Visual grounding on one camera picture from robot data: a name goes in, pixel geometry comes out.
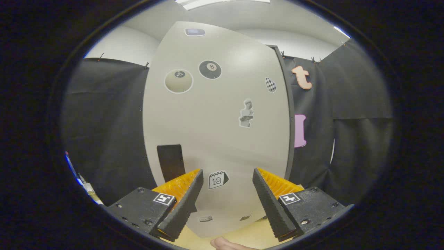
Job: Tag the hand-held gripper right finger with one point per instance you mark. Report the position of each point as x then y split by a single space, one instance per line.
274 208

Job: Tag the black backdrop cloth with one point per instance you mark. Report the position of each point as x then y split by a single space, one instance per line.
104 121

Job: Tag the grey shoe cabinet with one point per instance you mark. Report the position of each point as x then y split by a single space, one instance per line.
292 121

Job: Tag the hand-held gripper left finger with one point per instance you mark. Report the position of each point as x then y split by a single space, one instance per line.
184 208

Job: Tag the large ceiling light panel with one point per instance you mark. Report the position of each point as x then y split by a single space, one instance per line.
222 2

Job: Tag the light grey shoe cabinet door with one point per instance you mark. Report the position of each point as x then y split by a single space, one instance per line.
215 139

